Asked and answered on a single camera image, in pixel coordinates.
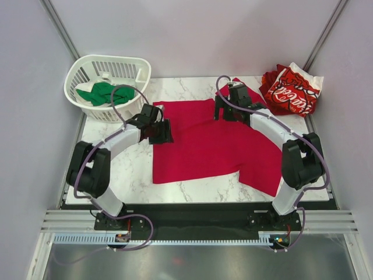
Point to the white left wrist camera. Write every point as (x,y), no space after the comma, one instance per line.
(160,114)

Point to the red coca-cola print shirt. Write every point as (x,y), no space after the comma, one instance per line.
(296,90)

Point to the white plastic laundry basket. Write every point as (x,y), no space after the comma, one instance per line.
(119,71)

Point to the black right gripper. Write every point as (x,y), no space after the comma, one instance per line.
(220,102)

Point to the crimson red t shirt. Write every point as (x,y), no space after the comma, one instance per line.
(204,147)

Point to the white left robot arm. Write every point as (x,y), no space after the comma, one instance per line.
(90,166)

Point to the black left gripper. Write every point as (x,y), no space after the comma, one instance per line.
(165,136)

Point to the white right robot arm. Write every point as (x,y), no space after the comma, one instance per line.
(302,160)

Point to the aluminium frame rail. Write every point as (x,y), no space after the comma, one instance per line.
(68,221)

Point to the white cloth in basket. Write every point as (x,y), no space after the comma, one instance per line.
(83,93)

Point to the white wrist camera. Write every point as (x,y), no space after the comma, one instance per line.
(234,84)
(160,114)

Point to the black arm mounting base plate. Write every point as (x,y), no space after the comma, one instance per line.
(213,221)

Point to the green t shirt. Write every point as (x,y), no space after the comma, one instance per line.
(102,94)

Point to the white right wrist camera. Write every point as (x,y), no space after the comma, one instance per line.
(234,84)

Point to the white slotted cable duct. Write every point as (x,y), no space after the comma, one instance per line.
(112,239)

